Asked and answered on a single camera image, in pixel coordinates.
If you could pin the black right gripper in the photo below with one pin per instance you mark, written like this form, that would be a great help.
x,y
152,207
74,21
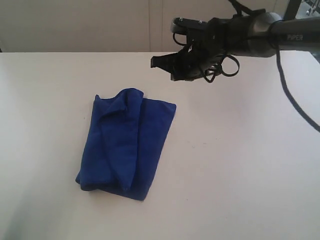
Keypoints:
x,y
208,53

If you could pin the blue towel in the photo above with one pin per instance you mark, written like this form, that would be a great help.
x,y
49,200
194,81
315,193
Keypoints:
x,y
124,143

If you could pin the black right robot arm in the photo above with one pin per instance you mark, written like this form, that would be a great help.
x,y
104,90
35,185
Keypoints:
x,y
269,33

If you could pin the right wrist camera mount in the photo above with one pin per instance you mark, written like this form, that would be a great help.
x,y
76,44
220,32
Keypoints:
x,y
182,26

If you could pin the black window frame post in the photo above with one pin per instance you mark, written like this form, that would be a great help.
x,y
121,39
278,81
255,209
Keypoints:
x,y
291,10

